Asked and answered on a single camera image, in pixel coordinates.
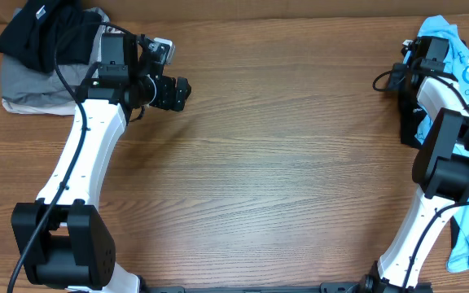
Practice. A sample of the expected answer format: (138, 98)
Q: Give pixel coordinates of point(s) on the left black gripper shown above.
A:
(167, 98)

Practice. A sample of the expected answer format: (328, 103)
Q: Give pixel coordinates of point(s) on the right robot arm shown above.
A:
(441, 167)

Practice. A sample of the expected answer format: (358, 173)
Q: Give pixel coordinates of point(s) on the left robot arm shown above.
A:
(62, 239)

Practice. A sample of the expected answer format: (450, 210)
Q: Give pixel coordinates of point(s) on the beige folded garment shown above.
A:
(67, 109)

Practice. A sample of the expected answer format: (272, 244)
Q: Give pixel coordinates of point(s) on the black folded garment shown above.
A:
(46, 32)

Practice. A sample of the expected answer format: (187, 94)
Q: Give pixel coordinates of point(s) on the grey folded garment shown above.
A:
(23, 86)

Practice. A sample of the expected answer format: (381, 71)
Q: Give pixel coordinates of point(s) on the black unfolded garment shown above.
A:
(409, 122)

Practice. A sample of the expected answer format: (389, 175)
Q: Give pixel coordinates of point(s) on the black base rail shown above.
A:
(325, 287)

